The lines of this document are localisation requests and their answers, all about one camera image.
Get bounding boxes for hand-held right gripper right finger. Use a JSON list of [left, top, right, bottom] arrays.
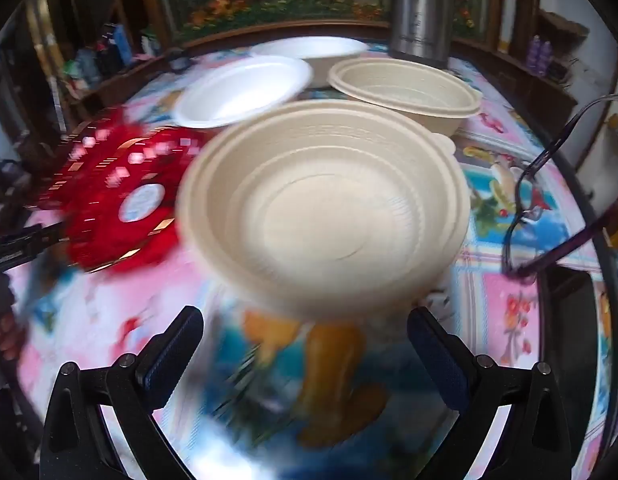
[[406, 306, 582, 480]]

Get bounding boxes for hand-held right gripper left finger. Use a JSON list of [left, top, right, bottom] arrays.
[[39, 305, 206, 480]]

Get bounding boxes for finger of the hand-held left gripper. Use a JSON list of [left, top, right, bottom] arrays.
[[0, 242, 47, 275], [16, 222, 66, 248]]

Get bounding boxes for red scalloped plate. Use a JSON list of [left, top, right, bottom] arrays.
[[44, 107, 220, 273]]

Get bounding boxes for beige plastic bowl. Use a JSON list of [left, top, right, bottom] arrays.
[[175, 100, 471, 322], [327, 57, 484, 138]]

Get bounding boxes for white foam plate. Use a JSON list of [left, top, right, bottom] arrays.
[[173, 55, 314, 129]]

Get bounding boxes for white foam bowl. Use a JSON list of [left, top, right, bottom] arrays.
[[250, 37, 370, 88]]

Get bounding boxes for person's left hand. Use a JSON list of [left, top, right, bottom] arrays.
[[0, 305, 24, 367]]

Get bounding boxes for printed tablecloth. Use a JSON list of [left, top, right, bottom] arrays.
[[9, 45, 615, 480]]

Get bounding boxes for black smartphone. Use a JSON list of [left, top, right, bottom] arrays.
[[536, 265, 602, 363]]

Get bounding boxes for purple eyeglasses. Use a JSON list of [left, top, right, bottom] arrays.
[[502, 92, 618, 281]]

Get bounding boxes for stainless steel thermos flask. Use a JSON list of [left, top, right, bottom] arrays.
[[386, 0, 452, 68]]

